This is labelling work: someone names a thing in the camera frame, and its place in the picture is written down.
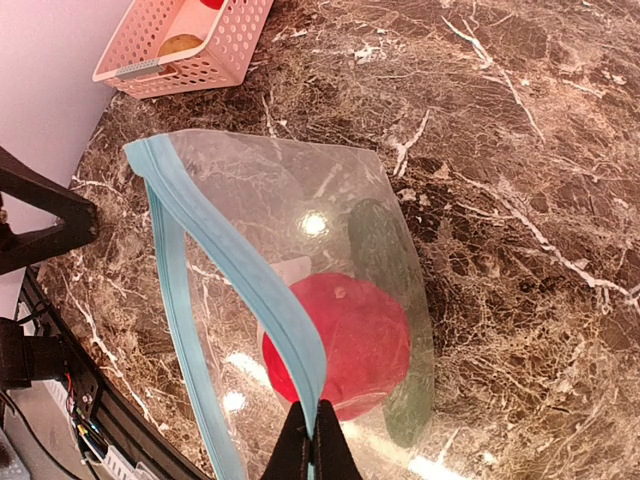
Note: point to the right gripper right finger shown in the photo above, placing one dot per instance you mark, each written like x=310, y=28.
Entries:
x=331, y=456

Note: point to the black front rail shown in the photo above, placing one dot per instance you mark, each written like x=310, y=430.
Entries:
x=115, y=418

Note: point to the green cucumber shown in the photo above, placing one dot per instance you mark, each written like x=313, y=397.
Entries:
x=384, y=255

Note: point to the clear zip top bag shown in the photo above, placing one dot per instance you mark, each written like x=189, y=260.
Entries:
x=237, y=219

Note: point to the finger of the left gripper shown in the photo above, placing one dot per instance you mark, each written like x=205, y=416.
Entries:
x=40, y=219

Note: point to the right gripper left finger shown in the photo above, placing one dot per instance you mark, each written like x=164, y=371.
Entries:
x=291, y=454

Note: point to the pink plastic basket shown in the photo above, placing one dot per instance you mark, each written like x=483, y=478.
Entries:
x=130, y=64

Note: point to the red apple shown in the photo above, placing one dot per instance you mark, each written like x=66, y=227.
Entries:
x=363, y=346
x=213, y=4

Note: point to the white slotted cable duct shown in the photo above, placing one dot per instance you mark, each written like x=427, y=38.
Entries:
x=107, y=455

